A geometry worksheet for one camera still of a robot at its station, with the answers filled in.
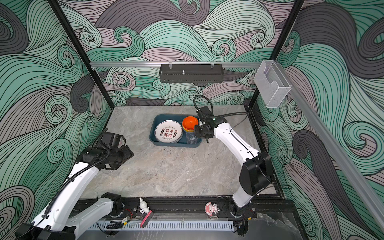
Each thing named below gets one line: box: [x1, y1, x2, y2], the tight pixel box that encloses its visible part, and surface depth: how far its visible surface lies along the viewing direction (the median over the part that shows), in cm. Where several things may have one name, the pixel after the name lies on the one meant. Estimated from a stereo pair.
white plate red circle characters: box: [154, 119, 184, 144], surface depth 103 cm
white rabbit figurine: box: [139, 197, 150, 214], surface depth 73 cm
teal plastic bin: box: [149, 113, 203, 148], surface depth 102 cm
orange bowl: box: [182, 116, 199, 130], surface depth 103 cm
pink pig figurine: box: [204, 201, 220, 217], surface depth 73 cm
